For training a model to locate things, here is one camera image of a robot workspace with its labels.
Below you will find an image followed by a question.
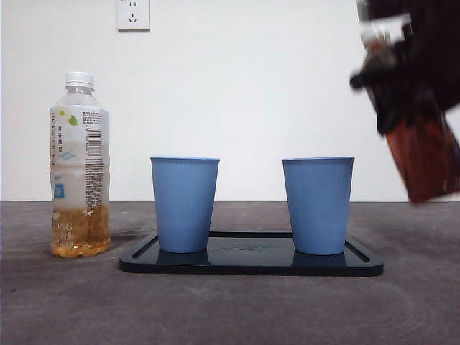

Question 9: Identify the brown oolong tea bottle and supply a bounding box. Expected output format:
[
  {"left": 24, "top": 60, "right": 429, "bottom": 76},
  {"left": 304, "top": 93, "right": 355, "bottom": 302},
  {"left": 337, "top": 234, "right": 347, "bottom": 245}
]
[{"left": 359, "top": 21, "right": 460, "bottom": 206}]

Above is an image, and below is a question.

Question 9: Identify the clear bottle of pale tea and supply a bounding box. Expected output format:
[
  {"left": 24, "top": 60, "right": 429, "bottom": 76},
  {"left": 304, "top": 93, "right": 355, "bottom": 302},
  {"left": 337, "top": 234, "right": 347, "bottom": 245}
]
[{"left": 49, "top": 70, "right": 111, "bottom": 259}]

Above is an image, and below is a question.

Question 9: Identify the blue ribbed plastic cup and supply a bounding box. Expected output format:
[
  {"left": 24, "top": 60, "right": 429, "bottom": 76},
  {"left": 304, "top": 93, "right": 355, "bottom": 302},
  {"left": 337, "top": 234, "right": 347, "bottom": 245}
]
[
  {"left": 281, "top": 155, "right": 356, "bottom": 256},
  {"left": 149, "top": 155, "right": 221, "bottom": 254}
]

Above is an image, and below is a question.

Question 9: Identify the dark blue rectangular tray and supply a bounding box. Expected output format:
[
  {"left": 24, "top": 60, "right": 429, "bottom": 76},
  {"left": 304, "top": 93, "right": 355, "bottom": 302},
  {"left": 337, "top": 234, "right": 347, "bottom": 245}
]
[{"left": 119, "top": 231, "right": 385, "bottom": 277}]

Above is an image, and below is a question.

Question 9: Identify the white wall socket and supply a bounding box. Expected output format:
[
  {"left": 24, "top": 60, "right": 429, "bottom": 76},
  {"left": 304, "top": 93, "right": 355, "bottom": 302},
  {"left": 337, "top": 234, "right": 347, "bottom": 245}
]
[{"left": 116, "top": 0, "right": 150, "bottom": 32}]

